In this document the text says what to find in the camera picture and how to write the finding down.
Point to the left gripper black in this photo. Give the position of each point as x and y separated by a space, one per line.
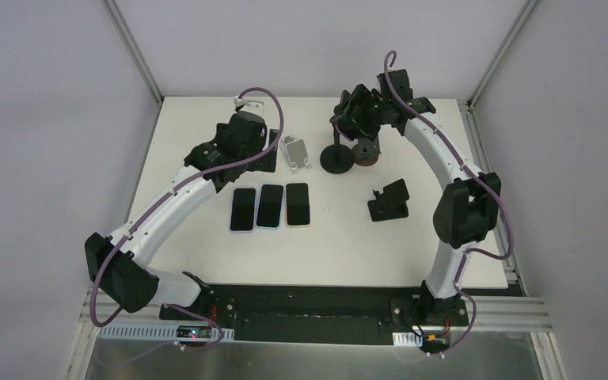
264 149

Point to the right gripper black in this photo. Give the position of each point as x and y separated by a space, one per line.
347 116

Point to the phone with purple case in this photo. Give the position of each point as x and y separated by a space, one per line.
342 119

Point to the black pole phone stand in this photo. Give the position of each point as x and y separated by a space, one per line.
337 158

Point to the phone with blue case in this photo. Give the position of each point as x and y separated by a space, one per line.
270 205

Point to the phone with beige case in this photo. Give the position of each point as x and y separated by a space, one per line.
297 205

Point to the phone with lavender case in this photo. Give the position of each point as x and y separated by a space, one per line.
242 215

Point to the black wedge phone stand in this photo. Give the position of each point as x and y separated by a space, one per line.
391 204

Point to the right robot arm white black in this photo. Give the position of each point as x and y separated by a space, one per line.
469 206

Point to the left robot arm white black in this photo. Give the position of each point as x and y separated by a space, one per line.
119 264

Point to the white grey phone stand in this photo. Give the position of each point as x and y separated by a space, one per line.
295 152

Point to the brown round phone stand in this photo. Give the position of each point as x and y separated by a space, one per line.
366 152

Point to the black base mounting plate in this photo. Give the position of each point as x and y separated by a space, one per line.
325 315

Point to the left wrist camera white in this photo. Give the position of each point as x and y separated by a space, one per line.
252 107

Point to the left aluminium frame post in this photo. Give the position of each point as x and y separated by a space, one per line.
131 45

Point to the aluminium frame post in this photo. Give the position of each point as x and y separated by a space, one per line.
514 32
131 45

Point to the left white cable duct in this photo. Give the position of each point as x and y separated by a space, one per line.
189 333

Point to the white cable duct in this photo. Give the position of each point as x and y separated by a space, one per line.
189 333
407 339

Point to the right aluminium frame post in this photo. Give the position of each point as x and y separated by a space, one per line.
514 32

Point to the right white cable duct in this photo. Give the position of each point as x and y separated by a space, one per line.
407 339

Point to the aluminium front rail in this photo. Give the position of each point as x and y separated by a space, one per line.
494 313

